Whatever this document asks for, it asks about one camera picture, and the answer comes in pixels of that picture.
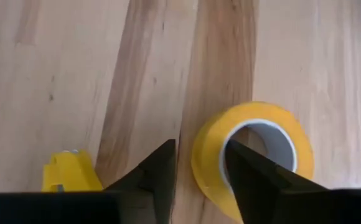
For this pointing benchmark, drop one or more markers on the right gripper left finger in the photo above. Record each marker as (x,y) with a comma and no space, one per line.
(149,186)

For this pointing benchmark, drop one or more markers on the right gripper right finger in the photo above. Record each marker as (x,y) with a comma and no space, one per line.
(261,193)

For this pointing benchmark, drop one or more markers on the yellow tape roll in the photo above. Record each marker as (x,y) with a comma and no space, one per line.
(211,174)

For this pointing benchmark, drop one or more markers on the yellow mini stapler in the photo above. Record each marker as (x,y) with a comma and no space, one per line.
(71,174)

